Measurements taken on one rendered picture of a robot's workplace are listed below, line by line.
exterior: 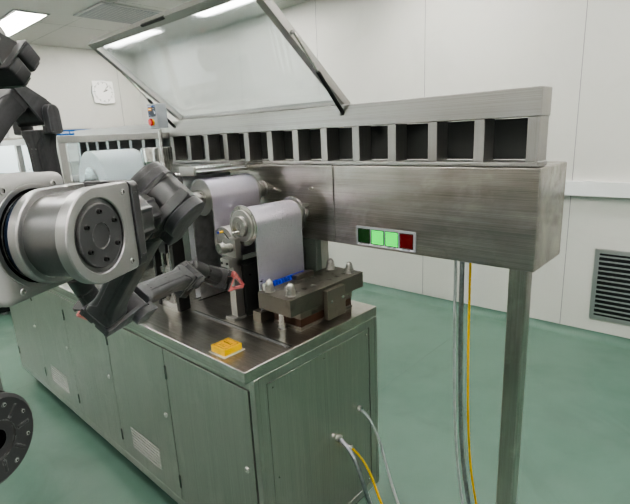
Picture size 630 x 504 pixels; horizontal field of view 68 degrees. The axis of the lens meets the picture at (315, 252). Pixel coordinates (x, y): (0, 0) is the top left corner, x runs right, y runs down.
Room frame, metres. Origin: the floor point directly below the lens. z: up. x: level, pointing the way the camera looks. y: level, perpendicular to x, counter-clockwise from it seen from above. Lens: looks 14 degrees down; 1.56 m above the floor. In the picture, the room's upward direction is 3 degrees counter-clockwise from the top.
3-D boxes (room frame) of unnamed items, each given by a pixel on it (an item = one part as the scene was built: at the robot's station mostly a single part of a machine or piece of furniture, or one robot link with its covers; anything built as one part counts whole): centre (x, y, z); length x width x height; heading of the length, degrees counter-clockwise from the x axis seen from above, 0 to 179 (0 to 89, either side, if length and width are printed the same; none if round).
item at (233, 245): (1.66, 0.31, 1.05); 0.06 x 0.05 x 0.31; 137
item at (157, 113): (2.06, 0.64, 1.66); 0.07 x 0.07 x 0.10; 48
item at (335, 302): (1.61, -0.07, 0.96); 0.10 x 0.03 x 0.11; 137
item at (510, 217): (2.44, 0.43, 1.29); 3.10 x 0.28 x 0.30; 47
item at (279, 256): (1.72, 0.13, 1.11); 0.23 x 0.01 x 0.18; 137
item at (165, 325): (2.33, 0.92, 0.88); 2.52 x 0.66 x 0.04; 47
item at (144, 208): (0.69, 0.28, 1.45); 0.09 x 0.08 x 0.12; 77
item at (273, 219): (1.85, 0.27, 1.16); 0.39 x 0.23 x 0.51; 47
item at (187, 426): (2.34, 0.91, 0.43); 2.52 x 0.64 x 0.86; 47
